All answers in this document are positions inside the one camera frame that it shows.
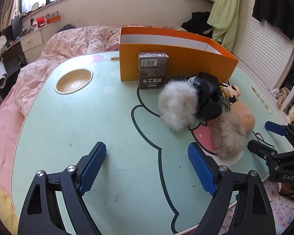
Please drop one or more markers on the cartoon boy figurine keychain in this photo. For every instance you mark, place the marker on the cartoon boy figurine keychain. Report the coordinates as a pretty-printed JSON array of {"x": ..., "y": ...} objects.
[{"x": 230, "y": 94}]

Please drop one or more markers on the black leather pouch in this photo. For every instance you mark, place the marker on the black leather pouch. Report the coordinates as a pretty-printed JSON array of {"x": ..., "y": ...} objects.
[{"x": 208, "y": 94}]

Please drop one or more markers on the brown printed small box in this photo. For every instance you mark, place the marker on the brown printed small box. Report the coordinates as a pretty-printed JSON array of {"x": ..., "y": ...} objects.
[{"x": 152, "y": 67}]

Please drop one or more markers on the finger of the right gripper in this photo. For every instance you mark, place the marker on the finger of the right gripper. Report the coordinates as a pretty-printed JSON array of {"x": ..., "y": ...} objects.
[
  {"x": 268, "y": 154},
  {"x": 281, "y": 130}
]

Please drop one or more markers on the orange tray on desk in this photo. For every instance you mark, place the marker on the orange tray on desk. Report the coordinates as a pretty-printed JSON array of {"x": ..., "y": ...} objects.
[{"x": 53, "y": 19}]

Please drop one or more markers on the white furry pom-pom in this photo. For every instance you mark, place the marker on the white furry pom-pom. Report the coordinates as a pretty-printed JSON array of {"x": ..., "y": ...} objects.
[{"x": 177, "y": 104}]

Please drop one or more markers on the white drawer desk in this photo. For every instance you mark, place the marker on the white drawer desk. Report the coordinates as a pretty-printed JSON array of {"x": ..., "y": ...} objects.
[{"x": 29, "y": 47}]

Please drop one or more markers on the black computer monitor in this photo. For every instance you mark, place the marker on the black computer monitor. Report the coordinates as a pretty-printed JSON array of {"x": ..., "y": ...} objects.
[{"x": 17, "y": 28}]

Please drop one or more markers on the pile of black clothes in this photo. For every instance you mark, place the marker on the pile of black clothes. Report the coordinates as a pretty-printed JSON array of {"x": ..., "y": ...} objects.
[{"x": 198, "y": 24}]

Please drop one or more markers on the orange cardboard box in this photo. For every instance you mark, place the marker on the orange cardboard box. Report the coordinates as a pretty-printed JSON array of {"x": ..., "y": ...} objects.
[{"x": 189, "y": 53}]

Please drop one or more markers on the tan plush cushion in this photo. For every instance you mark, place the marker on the tan plush cushion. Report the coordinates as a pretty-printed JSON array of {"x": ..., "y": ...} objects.
[{"x": 244, "y": 114}]

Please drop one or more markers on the rolled white paper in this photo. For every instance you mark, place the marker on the rolled white paper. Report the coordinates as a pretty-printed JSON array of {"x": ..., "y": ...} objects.
[{"x": 3, "y": 75}]

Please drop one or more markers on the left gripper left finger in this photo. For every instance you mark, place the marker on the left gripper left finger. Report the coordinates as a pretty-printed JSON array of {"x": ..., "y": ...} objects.
[{"x": 40, "y": 212}]

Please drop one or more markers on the red object on desk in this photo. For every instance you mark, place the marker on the red object on desk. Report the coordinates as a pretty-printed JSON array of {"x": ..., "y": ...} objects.
[{"x": 41, "y": 21}]

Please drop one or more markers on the green hanging garment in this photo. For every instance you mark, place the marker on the green hanging garment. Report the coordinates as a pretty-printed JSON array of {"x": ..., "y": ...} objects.
[{"x": 224, "y": 20}]

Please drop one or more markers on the brown furry pom-pom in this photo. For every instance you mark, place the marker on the brown furry pom-pom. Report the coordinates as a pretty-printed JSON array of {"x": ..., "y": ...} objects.
[{"x": 227, "y": 135}]

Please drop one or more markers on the pink floral duvet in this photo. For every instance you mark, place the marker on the pink floral duvet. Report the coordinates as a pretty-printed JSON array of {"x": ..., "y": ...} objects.
[{"x": 59, "y": 48}]

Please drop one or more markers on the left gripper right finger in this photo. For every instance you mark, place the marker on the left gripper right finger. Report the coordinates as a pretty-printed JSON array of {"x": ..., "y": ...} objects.
[{"x": 253, "y": 213}]

